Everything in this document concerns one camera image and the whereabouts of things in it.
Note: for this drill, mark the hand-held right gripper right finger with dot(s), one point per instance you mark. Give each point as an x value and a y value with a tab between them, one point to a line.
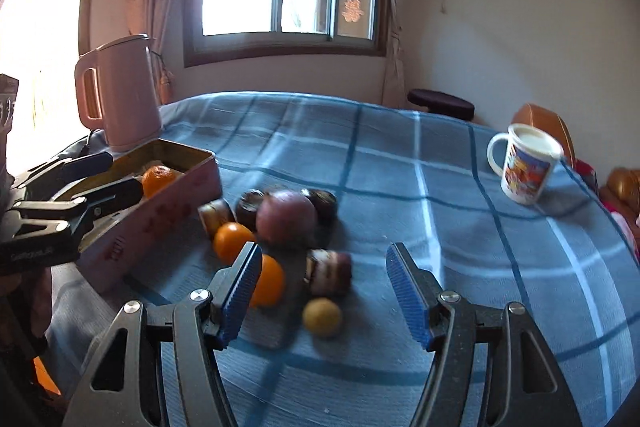
407	299

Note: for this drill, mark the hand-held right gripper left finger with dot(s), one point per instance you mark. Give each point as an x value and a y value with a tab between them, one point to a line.
242	294

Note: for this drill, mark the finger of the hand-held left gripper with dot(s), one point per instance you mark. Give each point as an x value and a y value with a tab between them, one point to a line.
112	197
90	164

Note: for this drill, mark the orange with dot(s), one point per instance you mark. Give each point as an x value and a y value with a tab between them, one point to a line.
271	282
157	182
230	239

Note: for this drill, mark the pink tin box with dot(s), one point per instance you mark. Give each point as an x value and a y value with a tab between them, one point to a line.
150	227

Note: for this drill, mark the small yellow round fruit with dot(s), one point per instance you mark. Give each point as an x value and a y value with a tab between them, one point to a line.
322	318

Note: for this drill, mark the brown snack packet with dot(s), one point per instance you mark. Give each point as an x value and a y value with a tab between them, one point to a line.
327	274

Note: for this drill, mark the dark brown round fruit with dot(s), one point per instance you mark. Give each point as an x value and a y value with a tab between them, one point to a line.
324	203
249	207

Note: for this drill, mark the pink electric kettle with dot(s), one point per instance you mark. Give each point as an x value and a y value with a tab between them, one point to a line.
125	97

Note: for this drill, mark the brown wrapped roll cake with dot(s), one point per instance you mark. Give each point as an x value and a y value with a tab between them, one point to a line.
215	217

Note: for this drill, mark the blue checked tablecloth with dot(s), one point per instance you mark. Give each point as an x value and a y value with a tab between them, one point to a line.
425	187

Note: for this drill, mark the white printed mug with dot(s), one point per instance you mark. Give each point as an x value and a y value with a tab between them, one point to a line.
527	172

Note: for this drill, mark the dark round stool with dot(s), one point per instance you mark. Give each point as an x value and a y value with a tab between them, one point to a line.
440	103

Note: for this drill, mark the brown leather sofa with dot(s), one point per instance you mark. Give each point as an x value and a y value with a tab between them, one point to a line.
545	119

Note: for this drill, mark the pale narrow curtain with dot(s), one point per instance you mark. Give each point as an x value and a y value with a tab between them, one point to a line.
397	7

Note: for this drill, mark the red window sticker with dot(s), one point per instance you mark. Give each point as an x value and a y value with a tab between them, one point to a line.
353	11

